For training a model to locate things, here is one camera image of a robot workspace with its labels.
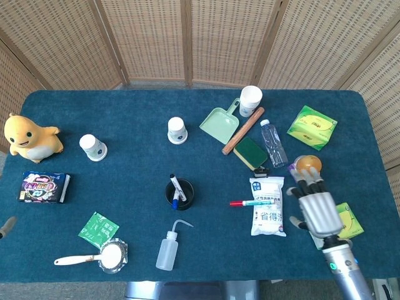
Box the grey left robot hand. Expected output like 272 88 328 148
0 216 18 240

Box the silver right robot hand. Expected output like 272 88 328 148
286 166 344 239

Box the red capped marker pen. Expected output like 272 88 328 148
229 199 272 208

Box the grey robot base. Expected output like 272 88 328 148
124 280 260 300

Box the black mesh pen holder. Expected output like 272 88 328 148
165 177 195 211

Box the white marker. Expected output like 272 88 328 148
169 173 188 209

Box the green tissue pack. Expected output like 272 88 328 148
286 105 338 151
312 202 365 251

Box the dark sanitary pad pack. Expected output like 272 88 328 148
17 171 71 204

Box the white printed plastic bag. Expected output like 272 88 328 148
249 176 288 238

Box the purple wrapped pack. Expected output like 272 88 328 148
287 162 301 184

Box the orange jelly cup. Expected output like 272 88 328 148
295 155 323 176

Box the clear plastic water bottle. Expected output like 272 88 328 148
260 119 289 169

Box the green tea packet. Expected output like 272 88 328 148
77 211 120 250

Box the yellow plush toy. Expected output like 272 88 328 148
3 112 64 164

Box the yellow green scouring sponge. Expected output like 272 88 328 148
233 136 269 171

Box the white spoon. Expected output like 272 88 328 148
53 242 123 269

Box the wooden rolling pin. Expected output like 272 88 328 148
221 106 266 156

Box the leaf print paper cup stack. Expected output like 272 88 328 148
79 134 108 162
167 116 189 145

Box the blue flower paper cup stack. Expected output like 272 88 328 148
239 85 263 118

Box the light green plastic dustpan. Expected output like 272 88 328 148
199 97 241 136

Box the blue felt table cover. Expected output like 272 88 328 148
0 89 400 284

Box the translucent squeeze wash bottle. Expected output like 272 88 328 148
155 219 194 271

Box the woven wooden folding screen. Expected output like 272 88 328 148
0 0 400 171

